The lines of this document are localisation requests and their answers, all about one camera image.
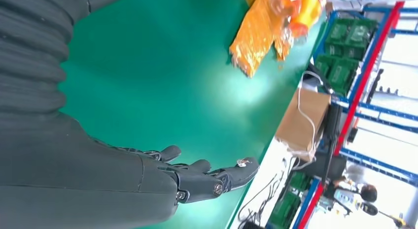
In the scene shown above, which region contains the green table mat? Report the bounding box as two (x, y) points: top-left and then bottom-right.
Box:
(59, 0), (327, 229)

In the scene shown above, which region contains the white table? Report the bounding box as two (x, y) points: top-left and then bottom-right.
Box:
(225, 139), (314, 229)

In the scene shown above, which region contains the green plastic crate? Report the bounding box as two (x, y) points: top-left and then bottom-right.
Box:
(315, 54), (331, 76)
(327, 58), (360, 95)
(326, 18), (353, 45)
(268, 192), (303, 229)
(344, 20), (380, 49)

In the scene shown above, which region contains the yellow taped cardboard sheet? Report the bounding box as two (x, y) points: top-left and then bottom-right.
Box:
(229, 0), (327, 79)

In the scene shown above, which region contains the brown cardboard box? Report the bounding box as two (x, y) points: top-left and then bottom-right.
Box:
(275, 88), (332, 163)

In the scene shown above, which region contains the person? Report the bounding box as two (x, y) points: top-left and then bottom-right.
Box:
(294, 152), (380, 204)

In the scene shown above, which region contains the grey machine with buttons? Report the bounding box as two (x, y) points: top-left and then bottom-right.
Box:
(333, 188), (358, 207)

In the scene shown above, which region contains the black round device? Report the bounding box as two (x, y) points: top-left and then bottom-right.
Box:
(359, 202), (379, 216)

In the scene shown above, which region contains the blue and red shelf rack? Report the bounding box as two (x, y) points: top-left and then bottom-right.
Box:
(292, 0), (418, 229)

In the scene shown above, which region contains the yellow and black tool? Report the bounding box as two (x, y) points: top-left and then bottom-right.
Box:
(377, 211), (407, 228)

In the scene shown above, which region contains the black cable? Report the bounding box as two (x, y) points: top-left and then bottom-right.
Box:
(237, 156), (295, 229)

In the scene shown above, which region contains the white cable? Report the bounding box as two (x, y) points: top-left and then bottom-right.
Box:
(287, 70), (327, 160)

